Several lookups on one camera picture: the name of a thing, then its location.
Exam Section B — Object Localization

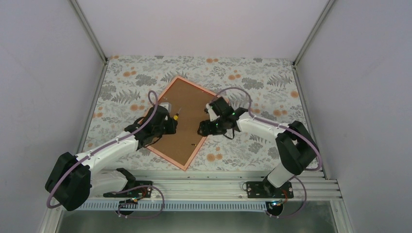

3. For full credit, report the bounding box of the red wooden picture frame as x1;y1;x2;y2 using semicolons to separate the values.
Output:
147;76;216;171

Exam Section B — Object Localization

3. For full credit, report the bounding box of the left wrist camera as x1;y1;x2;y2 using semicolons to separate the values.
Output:
159;102;172;113

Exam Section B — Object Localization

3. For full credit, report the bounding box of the left aluminium corner post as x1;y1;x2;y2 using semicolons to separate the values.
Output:
69;0;107;64

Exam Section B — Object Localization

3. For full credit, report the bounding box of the aluminium corner post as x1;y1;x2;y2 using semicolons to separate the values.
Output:
69;0;107;64
293;0;336;69

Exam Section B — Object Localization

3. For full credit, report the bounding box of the floral patterned table mat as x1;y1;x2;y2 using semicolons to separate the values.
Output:
83;55;306;171

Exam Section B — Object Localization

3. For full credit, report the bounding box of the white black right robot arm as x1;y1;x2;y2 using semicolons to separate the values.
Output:
197;97;320;198

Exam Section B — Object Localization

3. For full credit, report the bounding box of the aluminium extrusion rail base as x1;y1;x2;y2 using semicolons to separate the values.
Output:
52;160;343;201

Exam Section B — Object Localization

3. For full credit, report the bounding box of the grey slotted cable duct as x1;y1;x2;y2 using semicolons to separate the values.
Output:
77;200;267;212

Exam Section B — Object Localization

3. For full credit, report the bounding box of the yellow handled screwdriver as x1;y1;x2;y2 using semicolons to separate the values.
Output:
173;108;182;121

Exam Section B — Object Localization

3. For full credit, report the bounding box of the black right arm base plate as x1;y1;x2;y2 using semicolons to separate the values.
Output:
245;181;294;199

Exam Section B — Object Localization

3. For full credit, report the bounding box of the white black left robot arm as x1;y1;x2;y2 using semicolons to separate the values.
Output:
45;102;177;211

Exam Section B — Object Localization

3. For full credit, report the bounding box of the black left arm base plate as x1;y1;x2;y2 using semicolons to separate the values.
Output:
103;181;153;199

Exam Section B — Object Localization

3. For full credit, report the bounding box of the right aluminium corner post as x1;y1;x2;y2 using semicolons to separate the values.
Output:
293;0;336;69

